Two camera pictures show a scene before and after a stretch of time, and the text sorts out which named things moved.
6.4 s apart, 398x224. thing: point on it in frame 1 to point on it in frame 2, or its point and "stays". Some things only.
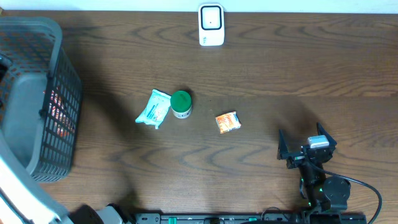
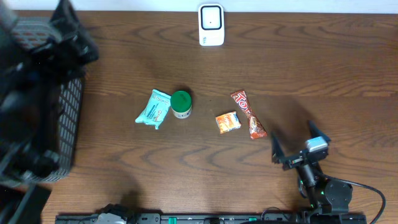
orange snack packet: x=227 y=122 stays
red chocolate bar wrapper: x=60 y=116 to x=257 y=128
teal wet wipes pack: x=156 y=109 stays
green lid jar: x=181 y=102 stays
